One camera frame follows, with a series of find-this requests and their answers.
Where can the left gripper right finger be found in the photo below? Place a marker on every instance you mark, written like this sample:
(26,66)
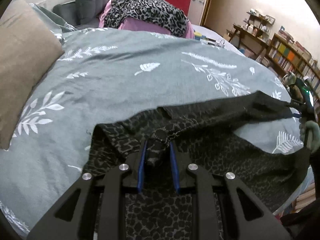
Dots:
(222,202)

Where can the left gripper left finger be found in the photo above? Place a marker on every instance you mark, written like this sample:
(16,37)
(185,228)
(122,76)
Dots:
(94,204)

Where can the black leopard print pants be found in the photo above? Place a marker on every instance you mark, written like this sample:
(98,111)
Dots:
(204,132)

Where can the gloved right hand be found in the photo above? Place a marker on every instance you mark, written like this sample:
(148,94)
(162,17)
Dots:
(309,129)

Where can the wooden bookshelf with books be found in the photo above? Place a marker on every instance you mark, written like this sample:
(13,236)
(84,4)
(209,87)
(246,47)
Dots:
(283,56)

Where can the wooden desk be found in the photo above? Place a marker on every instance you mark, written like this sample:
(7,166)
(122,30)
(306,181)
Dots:
(250,42)

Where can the yellow blue toy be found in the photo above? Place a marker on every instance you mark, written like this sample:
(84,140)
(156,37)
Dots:
(197,35)

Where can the grey leaf print duvet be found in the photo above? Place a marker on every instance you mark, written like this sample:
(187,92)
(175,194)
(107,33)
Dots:
(107,75)

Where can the tan pillow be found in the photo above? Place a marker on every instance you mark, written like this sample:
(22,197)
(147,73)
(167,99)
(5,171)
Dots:
(28,49)

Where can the grey leopard print garment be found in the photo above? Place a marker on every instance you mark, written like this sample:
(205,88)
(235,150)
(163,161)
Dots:
(158,12)

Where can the grey tufted headboard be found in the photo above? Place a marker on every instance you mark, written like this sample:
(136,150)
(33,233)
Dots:
(81,13)

